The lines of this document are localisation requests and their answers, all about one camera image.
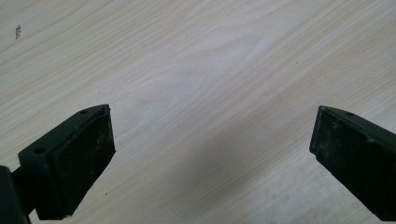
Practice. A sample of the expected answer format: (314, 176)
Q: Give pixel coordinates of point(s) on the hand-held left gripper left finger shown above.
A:
(71, 161)

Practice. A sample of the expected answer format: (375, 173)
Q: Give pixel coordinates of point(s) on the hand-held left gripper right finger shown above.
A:
(358, 161)

